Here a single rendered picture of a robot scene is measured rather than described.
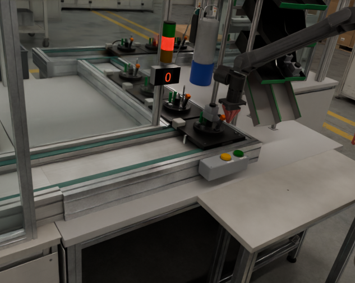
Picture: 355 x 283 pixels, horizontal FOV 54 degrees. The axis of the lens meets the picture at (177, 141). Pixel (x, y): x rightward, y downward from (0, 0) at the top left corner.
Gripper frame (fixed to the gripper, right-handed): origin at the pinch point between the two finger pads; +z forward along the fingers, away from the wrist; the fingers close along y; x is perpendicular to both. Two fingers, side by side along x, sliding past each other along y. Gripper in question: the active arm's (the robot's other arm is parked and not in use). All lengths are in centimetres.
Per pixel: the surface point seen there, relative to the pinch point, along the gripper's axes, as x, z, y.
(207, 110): -11.1, 0.0, 2.0
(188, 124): -18.1, 9.7, 5.5
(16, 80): 10, -27, 83
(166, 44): -21.4, -26.4, 20.9
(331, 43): -63, -13, -164
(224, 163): 13.6, 10.2, 11.6
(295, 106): -2.4, 0.4, -48.2
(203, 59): -86, 2, -56
